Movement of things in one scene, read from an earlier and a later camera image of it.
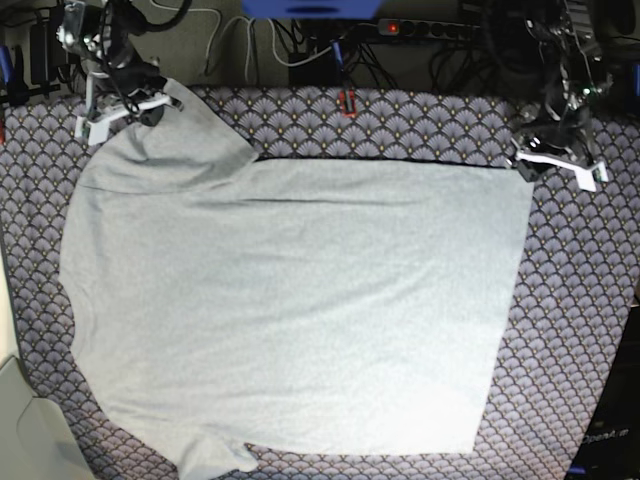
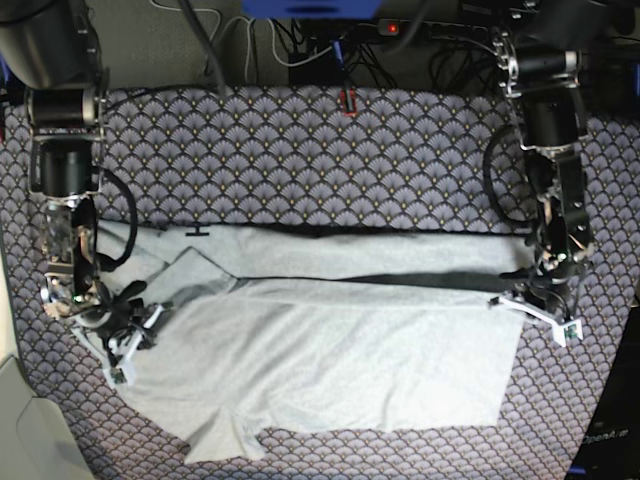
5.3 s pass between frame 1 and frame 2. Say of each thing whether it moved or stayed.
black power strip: stayed
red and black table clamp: stayed
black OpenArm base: stayed
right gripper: moved
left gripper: moved
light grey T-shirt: moved
